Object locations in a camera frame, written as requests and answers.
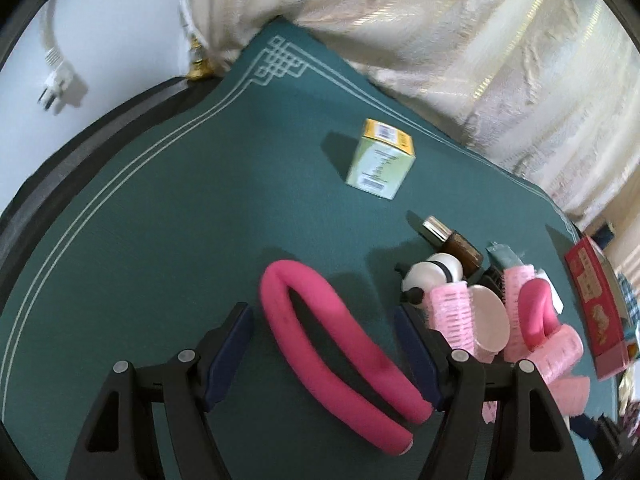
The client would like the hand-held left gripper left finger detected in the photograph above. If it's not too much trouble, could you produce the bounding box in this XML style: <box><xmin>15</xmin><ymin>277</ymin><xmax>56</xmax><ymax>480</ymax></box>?
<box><xmin>65</xmin><ymin>301</ymin><xmax>254</xmax><ymax>480</ymax></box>

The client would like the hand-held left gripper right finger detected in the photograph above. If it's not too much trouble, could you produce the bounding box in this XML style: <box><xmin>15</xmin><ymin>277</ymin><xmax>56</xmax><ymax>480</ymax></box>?
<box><xmin>392</xmin><ymin>305</ymin><xmax>576</xmax><ymax>480</ymax></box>

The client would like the pink hair roller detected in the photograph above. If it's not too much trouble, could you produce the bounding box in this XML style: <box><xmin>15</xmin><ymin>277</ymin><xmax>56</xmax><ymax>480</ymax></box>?
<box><xmin>424</xmin><ymin>280</ymin><xmax>481</xmax><ymax>356</ymax></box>
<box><xmin>502</xmin><ymin>264</ymin><xmax>538</xmax><ymax>361</ymax></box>
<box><xmin>550</xmin><ymin>375</ymin><xmax>592</xmax><ymax>417</ymax></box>
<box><xmin>525</xmin><ymin>325</ymin><xmax>585</xmax><ymax>386</ymax></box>

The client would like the long pink foam hair curler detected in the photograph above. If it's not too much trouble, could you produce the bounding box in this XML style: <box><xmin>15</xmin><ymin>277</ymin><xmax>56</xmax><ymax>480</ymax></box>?
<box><xmin>259</xmin><ymin>259</ymin><xmax>435</xmax><ymax>460</ymax></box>

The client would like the teal cosmetic tube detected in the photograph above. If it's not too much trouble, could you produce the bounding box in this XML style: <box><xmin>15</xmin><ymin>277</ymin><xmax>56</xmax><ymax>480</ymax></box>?
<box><xmin>486</xmin><ymin>242</ymin><xmax>526</xmax><ymax>271</ymax></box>

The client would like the red cardboard box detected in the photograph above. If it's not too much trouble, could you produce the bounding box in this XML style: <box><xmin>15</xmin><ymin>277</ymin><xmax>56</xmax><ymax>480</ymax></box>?
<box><xmin>564</xmin><ymin>235</ymin><xmax>637</xmax><ymax>381</ymax></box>

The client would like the yellow green medicine box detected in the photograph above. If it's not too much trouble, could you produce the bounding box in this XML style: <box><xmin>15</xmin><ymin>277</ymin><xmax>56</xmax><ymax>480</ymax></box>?
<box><xmin>346</xmin><ymin>118</ymin><xmax>417</xmax><ymax>201</ymax></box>

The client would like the white black round case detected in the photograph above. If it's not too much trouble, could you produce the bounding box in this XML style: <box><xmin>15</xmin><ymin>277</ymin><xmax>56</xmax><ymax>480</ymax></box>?
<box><xmin>400</xmin><ymin>252</ymin><xmax>465</xmax><ymax>306</ymax></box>

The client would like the black comb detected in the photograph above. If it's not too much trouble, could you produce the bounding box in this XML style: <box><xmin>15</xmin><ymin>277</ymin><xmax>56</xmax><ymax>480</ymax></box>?
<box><xmin>480</xmin><ymin>265</ymin><xmax>506</xmax><ymax>293</ymax></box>

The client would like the brown glass bottle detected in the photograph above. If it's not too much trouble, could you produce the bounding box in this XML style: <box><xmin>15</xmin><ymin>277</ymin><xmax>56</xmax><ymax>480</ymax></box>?
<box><xmin>420</xmin><ymin>216</ymin><xmax>484</xmax><ymax>277</ymax></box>

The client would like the green table mat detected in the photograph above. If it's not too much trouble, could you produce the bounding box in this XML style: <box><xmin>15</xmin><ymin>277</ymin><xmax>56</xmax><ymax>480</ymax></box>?
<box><xmin>0</xmin><ymin>16</ymin><xmax>621</xmax><ymax>480</ymax></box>

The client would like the plaid cloth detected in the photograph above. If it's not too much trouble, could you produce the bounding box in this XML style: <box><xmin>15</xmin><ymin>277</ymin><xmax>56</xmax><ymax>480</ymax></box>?
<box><xmin>617</xmin><ymin>270</ymin><xmax>640</xmax><ymax>321</ymax></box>

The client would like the gold curtain tassel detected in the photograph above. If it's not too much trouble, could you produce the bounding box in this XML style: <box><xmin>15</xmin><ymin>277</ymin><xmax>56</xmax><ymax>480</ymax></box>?
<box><xmin>186</xmin><ymin>40</ymin><xmax>211</xmax><ymax>81</ymax></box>

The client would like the cream patterned curtain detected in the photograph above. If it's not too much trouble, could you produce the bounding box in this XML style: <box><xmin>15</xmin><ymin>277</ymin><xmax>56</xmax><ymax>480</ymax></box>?
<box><xmin>180</xmin><ymin>0</ymin><xmax>640</xmax><ymax>281</ymax></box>

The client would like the white power plug cable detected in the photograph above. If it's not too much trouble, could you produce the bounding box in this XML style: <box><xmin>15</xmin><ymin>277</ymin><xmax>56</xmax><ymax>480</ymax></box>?
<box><xmin>36</xmin><ymin>0</ymin><xmax>83</xmax><ymax>111</ymax></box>

